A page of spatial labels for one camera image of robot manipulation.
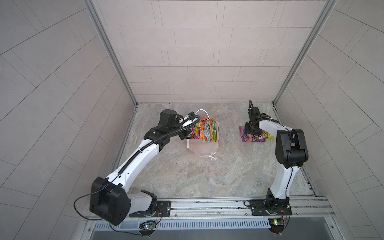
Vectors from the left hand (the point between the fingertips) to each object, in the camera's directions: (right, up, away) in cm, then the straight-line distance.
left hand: (195, 122), depth 77 cm
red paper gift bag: (+5, -16, +9) cm, 18 cm away
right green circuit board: (+38, -47, -9) cm, 61 cm away
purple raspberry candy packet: (+34, -11, +17) cm, 39 cm away
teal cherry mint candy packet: (+11, -5, +9) cm, 15 cm away
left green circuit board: (-21, -46, -12) cm, 52 cm away
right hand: (+36, -7, +24) cm, 43 cm away
